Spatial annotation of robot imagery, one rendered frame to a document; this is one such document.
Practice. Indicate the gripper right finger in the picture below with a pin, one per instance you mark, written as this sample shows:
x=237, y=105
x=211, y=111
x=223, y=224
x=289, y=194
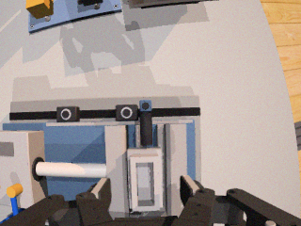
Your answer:
x=229, y=209

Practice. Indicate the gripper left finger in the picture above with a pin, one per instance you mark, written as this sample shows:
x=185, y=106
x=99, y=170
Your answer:
x=91, y=211

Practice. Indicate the orange-yellow block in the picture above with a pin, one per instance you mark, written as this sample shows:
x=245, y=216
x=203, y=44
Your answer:
x=40, y=8

